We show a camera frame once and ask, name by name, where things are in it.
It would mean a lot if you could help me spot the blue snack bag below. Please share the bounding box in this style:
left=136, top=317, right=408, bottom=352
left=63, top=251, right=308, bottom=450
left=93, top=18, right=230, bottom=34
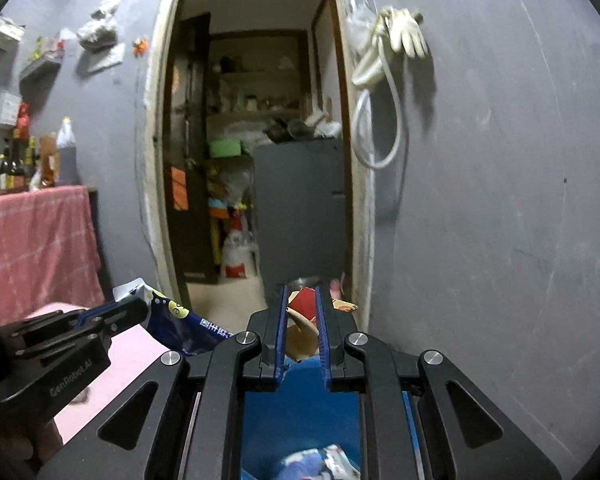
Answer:
left=112, top=280, right=237, bottom=358

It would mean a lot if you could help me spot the red seasoning packet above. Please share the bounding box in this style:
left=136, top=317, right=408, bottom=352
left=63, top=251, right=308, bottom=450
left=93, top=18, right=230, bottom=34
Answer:
left=47, top=30, right=67, bottom=60

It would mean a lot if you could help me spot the wooden door frame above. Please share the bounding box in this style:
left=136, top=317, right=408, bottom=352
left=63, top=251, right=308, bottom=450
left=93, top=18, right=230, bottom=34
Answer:
left=140, top=0, right=376, bottom=321

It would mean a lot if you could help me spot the white plastic wall basket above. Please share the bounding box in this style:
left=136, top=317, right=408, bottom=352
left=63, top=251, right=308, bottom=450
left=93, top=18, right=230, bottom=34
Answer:
left=0, top=15, right=26, bottom=53

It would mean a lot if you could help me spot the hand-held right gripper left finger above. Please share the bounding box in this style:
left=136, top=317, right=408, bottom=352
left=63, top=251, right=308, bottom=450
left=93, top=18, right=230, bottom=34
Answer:
left=37, top=284, right=288, bottom=480

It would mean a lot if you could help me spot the red paper snack box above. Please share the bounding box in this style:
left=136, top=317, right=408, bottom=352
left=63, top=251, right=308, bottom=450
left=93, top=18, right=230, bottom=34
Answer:
left=285, top=287, right=359, bottom=362

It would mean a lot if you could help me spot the hanging clear plastic bag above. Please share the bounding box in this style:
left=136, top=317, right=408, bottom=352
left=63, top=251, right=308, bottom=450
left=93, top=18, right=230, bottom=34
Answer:
left=76, top=0, right=122, bottom=51

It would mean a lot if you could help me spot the grey wall box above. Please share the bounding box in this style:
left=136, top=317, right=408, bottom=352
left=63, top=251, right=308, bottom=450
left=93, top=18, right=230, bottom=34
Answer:
left=0, top=91, right=22, bottom=126

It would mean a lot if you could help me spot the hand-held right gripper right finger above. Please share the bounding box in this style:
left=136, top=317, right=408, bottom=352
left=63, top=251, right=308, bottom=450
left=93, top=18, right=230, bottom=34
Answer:
left=314, top=284, right=563, bottom=480

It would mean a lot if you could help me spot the green box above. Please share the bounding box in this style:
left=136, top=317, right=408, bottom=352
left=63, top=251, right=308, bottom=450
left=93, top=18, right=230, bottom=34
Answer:
left=209, top=139, right=243, bottom=158

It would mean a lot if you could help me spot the wooden shelf unit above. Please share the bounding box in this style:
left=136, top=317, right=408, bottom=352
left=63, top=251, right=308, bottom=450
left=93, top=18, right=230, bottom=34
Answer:
left=207, top=30, right=313, bottom=131

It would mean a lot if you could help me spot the cream rubber glove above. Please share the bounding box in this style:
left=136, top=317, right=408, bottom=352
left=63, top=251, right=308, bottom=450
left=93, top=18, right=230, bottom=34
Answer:
left=390, top=7, right=429, bottom=58
left=352, top=6, right=396, bottom=88

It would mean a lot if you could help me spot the pink plaid cloth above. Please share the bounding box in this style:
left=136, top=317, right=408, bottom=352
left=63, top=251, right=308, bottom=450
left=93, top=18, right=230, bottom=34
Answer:
left=0, top=185, right=106, bottom=326

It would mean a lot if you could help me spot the grey cabinet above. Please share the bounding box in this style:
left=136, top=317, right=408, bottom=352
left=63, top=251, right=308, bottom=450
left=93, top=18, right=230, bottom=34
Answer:
left=252, top=136, right=346, bottom=286

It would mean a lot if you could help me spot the white hose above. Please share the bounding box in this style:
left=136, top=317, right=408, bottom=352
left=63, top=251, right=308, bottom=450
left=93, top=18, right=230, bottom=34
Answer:
left=351, top=55, right=410, bottom=170

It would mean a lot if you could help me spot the black wok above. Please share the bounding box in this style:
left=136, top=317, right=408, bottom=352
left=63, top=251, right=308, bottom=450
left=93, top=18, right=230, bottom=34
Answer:
left=265, top=117, right=341, bottom=142

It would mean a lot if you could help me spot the wall power outlet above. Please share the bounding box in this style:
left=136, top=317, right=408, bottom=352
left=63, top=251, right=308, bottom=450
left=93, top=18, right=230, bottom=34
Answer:
left=86, top=42, right=127, bottom=75

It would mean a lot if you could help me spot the large oil jug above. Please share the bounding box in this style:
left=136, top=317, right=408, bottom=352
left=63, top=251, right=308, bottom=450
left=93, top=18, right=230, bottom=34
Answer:
left=55, top=116, right=81, bottom=187

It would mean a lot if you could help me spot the white sack with red label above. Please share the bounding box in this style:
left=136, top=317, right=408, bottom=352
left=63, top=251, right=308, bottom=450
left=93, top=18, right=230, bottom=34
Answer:
left=221, top=210, right=253, bottom=280

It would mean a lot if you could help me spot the small clear wall bag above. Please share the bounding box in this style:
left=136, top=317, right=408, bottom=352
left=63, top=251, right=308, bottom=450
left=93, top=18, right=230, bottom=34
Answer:
left=345, top=2, right=376, bottom=53

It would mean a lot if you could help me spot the blue plastic bucket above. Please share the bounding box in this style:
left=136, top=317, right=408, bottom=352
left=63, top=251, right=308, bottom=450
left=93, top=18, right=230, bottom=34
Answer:
left=240, top=355, right=426, bottom=480

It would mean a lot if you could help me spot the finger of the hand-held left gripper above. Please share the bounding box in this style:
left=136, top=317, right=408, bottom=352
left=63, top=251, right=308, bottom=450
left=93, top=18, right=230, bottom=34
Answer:
left=15, top=294, right=151, bottom=356
left=0, top=309, right=81, bottom=336

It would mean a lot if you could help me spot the pink floral tablecloth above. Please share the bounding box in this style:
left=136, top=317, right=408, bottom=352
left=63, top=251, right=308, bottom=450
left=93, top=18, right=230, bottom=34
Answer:
left=10, top=300, right=201, bottom=446

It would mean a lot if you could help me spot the dark wooden door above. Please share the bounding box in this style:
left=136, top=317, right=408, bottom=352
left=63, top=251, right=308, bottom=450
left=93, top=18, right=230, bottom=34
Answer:
left=162, top=12, right=218, bottom=285

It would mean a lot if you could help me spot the orange bottle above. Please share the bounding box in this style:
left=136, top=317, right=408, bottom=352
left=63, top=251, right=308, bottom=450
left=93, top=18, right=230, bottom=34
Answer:
left=40, top=135, right=58, bottom=188

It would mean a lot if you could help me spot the person's left hand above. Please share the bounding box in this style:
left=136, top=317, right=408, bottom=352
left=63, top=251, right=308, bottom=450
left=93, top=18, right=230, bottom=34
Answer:
left=0, top=405, right=64, bottom=480

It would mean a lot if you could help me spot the grey wall rack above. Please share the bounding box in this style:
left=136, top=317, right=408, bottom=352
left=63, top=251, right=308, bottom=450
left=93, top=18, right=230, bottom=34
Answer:
left=19, top=55, right=62, bottom=86

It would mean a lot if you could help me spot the white red printed wrapper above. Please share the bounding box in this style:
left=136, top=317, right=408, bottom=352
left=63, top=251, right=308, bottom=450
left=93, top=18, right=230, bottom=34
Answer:
left=320, top=444, right=362, bottom=480

